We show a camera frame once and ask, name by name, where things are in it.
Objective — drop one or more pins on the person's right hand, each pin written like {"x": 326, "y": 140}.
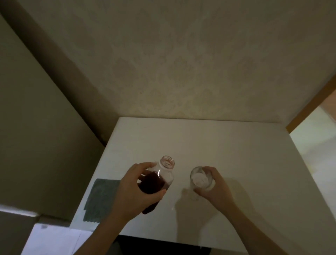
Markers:
{"x": 220, "y": 194}

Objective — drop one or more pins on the person's left hand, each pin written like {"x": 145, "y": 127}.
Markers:
{"x": 131, "y": 194}

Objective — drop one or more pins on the bottle of dark juice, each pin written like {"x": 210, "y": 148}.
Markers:
{"x": 153, "y": 184}

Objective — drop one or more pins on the small drinking glass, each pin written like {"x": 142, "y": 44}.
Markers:
{"x": 200, "y": 178}

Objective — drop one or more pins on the grey-green wiping cloth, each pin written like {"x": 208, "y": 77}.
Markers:
{"x": 101, "y": 199}

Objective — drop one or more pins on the person's right forearm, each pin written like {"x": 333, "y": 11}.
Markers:
{"x": 252, "y": 231}

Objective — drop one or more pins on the person's left forearm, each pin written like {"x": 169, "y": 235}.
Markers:
{"x": 102, "y": 236}

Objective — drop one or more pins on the white wooden table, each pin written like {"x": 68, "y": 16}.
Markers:
{"x": 210, "y": 142}

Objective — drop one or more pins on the wooden doorway frame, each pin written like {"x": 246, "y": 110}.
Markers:
{"x": 309, "y": 107}

